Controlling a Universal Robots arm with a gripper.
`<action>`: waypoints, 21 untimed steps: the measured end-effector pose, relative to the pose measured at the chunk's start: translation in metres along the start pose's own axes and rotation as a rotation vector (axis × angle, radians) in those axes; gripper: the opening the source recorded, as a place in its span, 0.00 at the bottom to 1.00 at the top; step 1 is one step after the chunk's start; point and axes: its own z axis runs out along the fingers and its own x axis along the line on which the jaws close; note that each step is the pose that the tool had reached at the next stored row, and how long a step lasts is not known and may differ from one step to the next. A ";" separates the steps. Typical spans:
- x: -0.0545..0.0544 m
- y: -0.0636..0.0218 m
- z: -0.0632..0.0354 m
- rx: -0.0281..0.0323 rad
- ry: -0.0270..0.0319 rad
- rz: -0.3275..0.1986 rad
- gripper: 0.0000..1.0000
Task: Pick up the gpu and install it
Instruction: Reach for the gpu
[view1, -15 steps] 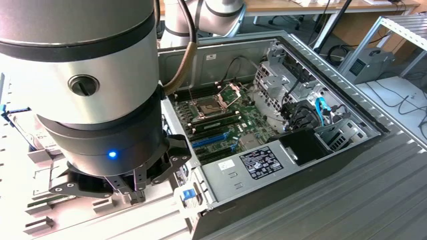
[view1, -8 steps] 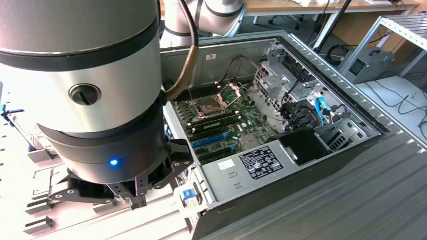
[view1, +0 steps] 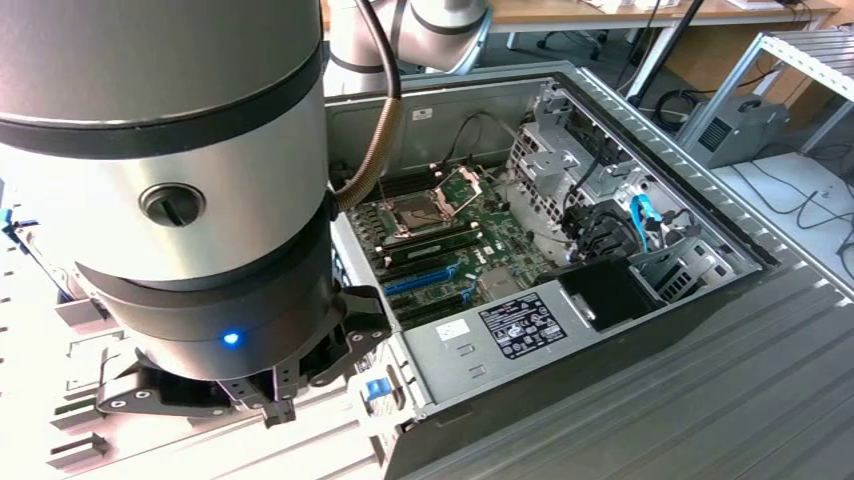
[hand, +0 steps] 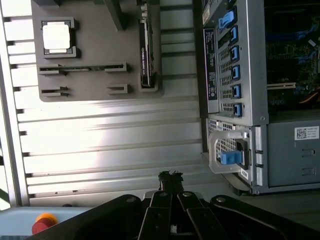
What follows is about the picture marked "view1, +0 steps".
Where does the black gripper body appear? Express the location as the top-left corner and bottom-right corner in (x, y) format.
(74, 214), (353, 407)

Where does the blue expansion slot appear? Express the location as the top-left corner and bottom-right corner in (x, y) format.
(381, 266), (456, 297)

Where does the silver power supply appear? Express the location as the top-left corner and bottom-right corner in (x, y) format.
(397, 280), (601, 407)

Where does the open PC case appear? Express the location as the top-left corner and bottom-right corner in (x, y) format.
(322, 59), (783, 480)

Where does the installed RAM stick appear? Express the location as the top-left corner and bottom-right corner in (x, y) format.
(381, 233), (483, 267)

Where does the grey parts rack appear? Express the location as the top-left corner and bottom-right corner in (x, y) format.
(42, 279), (365, 475)

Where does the CPU socket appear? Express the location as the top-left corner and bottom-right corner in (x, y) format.
(381, 196), (447, 240)

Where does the silver chipset heatsink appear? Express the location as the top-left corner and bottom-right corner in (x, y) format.
(477, 266), (527, 297)

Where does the green motherboard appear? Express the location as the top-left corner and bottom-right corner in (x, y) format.
(342, 164), (568, 331)

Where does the metal socket cover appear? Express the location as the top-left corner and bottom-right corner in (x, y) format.
(431, 166), (487, 215)

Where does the silver perforated drive cage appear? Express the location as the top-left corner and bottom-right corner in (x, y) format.
(503, 119), (583, 262)

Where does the black plastic shroud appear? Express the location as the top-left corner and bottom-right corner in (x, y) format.
(535, 256), (663, 335)

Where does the metal disk bay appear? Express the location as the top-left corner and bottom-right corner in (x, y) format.
(625, 236), (743, 307)

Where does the office chair base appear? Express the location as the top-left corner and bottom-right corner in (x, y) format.
(535, 28), (613, 62)

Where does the white side table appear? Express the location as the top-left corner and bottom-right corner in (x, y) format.
(708, 149), (854, 302)

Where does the grey box unit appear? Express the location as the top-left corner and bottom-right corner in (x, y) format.
(691, 93), (794, 170)

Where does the wooden desk with white legs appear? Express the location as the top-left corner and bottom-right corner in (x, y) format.
(485, 0), (843, 97)

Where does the black stand pole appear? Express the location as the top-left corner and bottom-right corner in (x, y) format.
(624, 0), (709, 107)

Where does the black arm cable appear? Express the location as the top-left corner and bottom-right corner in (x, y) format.
(330, 0), (407, 212)

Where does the black looped wire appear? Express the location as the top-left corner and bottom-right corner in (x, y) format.
(448, 111), (520, 167)

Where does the black wire bundle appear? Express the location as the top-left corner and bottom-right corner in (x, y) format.
(561, 198), (643, 265)

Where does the blue disk wire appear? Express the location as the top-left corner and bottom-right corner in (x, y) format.
(628, 192), (663, 255)

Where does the coiled black cable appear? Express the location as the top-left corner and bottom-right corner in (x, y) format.
(655, 88), (696, 127)

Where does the black cable on table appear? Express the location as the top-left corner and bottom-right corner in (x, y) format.
(728, 158), (854, 232)

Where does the aluminium frame table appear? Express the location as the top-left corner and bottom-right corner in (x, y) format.
(675, 27), (854, 157)

